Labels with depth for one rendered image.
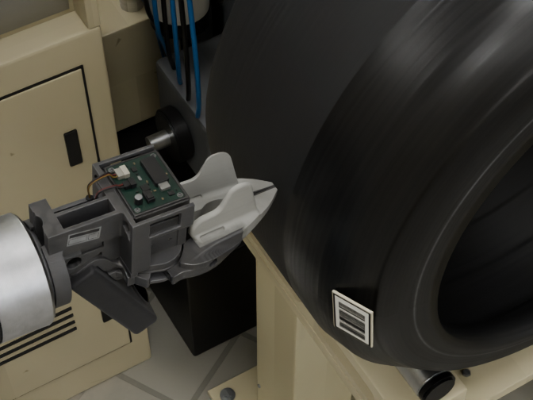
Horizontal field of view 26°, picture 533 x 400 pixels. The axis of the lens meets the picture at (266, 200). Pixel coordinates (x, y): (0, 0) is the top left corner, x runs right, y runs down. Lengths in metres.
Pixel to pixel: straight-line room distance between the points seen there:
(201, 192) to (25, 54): 0.68
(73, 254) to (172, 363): 1.44
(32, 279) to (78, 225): 0.05
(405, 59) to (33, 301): 0.33
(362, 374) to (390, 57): 0.52
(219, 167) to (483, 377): 0.56
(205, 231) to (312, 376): 1.07
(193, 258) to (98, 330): 1.24
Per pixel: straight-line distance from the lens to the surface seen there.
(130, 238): 0.86
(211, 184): 0.95
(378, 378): 1.31
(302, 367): 1.92
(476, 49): 0.86
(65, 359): 2.17
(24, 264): 0.85
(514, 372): 1.40
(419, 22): 0.88
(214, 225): 0.92
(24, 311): 0.85
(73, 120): 1.70
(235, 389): 2.27
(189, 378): 2.29
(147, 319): 0.97
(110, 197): 0.87
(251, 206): 0.94
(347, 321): 1.00
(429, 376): 1.25
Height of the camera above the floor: 2.00
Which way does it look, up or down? 52 degrees down
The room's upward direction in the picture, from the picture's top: straight up
